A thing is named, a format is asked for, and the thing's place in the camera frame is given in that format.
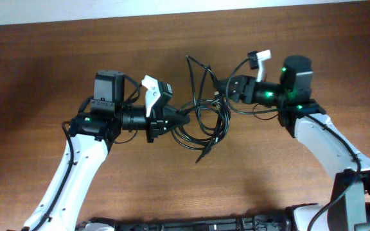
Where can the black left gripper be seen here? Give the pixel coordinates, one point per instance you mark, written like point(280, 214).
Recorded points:
point(163, 119)

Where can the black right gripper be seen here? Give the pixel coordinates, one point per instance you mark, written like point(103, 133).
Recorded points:
point(248, 90)

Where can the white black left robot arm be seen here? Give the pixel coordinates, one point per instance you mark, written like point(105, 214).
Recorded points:
point(118, 103)

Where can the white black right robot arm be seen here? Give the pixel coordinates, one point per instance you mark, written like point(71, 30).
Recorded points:
point(309, 124)

